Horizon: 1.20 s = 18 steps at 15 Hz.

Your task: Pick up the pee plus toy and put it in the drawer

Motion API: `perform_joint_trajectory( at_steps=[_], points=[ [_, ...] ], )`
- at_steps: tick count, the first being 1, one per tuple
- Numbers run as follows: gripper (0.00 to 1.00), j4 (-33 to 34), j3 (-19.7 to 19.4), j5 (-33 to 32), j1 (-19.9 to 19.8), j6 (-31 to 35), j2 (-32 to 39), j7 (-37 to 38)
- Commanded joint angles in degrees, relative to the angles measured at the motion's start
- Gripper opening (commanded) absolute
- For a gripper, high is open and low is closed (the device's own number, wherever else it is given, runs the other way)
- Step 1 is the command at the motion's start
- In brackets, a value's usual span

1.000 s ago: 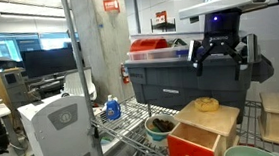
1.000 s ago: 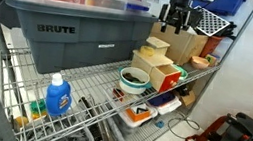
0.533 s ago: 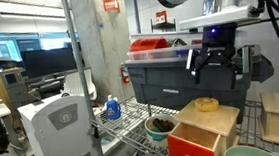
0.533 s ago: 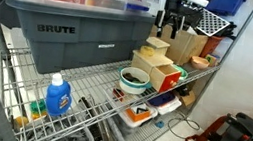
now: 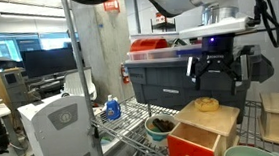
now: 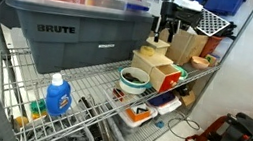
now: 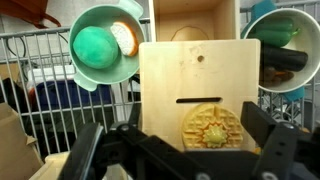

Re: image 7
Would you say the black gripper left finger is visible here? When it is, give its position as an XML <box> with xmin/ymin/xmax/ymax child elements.
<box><xmin>57</xmin><ymin>121</ymin><xmax>105</xmax><ymax>180</ymax></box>

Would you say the green round plush toy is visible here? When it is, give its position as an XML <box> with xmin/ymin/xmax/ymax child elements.
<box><xmin>72</xmin><ymin>25</ymin><xmax>120</xmax><ymax>70</ymax></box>

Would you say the white bin with blue contents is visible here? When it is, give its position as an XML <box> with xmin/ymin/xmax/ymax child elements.
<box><xmin>28</xmin><ymin>64</ymin><xmax>114</xmax><ymax>108</ymax></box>

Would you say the green toy pepper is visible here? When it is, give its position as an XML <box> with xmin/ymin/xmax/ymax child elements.
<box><xmin>247</xmin><ymin>18</ymin><xmax>302</xmax><ymax>48</ymax></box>

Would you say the white pot with teal handles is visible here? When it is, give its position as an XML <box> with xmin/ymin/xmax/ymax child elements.
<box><xmin>240</xmin><ymin>0</ymin><xmax>320</xmax><ymax>103</ymax></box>

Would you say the light wooden drawer box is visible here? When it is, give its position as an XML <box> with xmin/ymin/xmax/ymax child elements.
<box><xmin>139</xmin><ymin>38</ymin><xmax>262</xmax><ymax>153</ymax></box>

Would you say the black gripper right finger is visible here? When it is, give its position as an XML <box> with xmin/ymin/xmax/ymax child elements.
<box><xmin>239</xmin><ymin>100</ymin><xmax>302</xmax><ymax>180</ymax></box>

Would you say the toy bread slice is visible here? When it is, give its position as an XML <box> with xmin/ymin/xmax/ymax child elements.
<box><xmin>109</xmin><ymin>21</ymin><xmax>139</xmax><ymax>58</ymax></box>

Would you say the dark toy eggplant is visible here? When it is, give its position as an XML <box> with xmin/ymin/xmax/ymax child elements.
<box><xmin>260</xmin><ymin>44</ymin><xmax>309</xmax><ymax>73</ymax></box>

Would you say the yellow toy waffle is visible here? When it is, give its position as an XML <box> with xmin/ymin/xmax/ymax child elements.
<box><xmin>181</xmin><ymin>102</ymin><xmax>245</xmax><ymax>150</ymax></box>

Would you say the grey wire shelf rack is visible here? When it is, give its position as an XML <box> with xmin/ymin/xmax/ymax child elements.
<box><xmin>0</xmin><ymin>0</ymin><xmax>320</xmax><ymax>158</ymax></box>

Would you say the brown toy food piece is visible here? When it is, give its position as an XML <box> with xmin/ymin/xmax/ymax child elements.
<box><xmin>260</xmin><ymin>65</ymin><xmax>296</xmax><ymax>85</ymax></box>

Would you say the light wooden board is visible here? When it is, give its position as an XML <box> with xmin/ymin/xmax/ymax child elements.
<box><xmin>29</xmin><ymin>151</ymin><xmax>73</xmax><ymax>180</ymax></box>

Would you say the large cardboard box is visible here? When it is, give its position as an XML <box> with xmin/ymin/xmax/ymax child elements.
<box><xmin>0</xmin><ymin>102</ymin><xmax>45</xmax><ymax>180</ymax></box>

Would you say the mint green handled bowl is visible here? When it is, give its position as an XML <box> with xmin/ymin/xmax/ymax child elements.
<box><xmin>68</xmin><ymin>0</ymin><xmax>147</xmax><ymax>93</ymax></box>

